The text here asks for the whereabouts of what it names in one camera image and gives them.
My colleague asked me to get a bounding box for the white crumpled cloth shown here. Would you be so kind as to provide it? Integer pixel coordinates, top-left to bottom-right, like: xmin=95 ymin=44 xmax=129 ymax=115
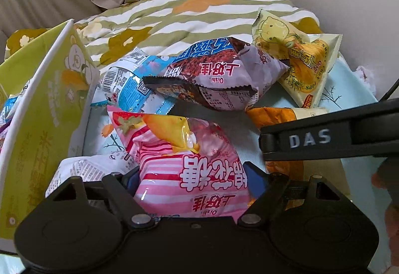
xmin=354 ymin=65 xmax=378 ymax=97

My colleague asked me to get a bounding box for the pink striped snack packet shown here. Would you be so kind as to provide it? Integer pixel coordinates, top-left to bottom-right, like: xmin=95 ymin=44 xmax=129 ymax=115
xmin=107 ymin=104 xmax=269 ymax=221

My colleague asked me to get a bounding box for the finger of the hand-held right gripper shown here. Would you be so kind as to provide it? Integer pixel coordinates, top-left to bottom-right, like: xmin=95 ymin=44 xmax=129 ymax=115
xmin=259 ymin=108 xmax=363 ymax=138

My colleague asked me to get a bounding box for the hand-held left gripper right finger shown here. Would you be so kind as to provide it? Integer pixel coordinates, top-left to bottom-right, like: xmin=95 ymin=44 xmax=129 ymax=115
xmin=237 ymin=161 xmax=352 ymax=229

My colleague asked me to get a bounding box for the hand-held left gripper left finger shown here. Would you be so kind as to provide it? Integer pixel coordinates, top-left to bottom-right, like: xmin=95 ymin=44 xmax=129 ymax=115
xmin=46 ymin=167 xmax=156 ymax=229

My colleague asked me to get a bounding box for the striped floral blanket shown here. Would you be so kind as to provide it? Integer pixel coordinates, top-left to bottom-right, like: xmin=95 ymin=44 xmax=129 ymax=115
xmin=5 ymin=0 xmax=323 ymax=67

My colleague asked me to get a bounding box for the green cardboard box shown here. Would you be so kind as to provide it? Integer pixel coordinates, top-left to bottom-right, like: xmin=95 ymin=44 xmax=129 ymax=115
xmin=0 ymin=19 xmax=101 ymax=257

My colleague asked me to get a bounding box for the pile of snack bags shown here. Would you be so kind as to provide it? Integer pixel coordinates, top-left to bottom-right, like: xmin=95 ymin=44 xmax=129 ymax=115
xmin=0 ymin=9 xmax=343 ymax=221

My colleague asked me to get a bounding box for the black cable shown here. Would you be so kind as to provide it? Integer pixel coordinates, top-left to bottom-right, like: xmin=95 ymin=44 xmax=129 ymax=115
xmin=381 ymin=67 xmax=399 ymax=101

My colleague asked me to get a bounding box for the person's right hand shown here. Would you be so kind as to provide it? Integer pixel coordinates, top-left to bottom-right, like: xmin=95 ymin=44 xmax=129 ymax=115
xmin=372 ymin=159 xmax=395 ymax=265

